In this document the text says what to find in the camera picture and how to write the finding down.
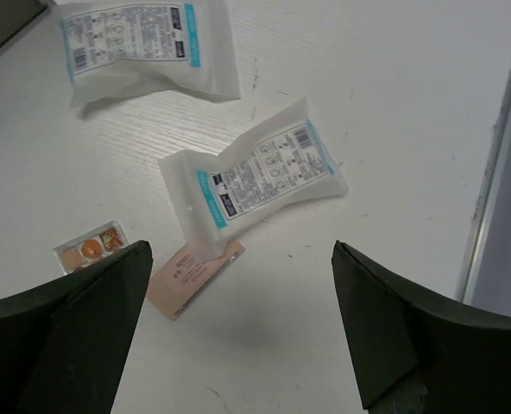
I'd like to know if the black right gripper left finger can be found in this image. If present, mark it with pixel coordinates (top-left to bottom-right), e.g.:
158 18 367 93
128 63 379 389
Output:
0 241 153 413

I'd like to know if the pink makeup box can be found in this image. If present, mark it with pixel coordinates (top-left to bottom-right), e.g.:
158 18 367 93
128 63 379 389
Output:
147 239 245 321

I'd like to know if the white cotton pad pack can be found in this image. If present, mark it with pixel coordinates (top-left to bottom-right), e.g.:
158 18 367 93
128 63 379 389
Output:
52 1 241 108
158 99 348 262

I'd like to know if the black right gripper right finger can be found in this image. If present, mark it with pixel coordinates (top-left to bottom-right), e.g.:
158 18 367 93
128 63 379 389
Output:
331 241 511 413

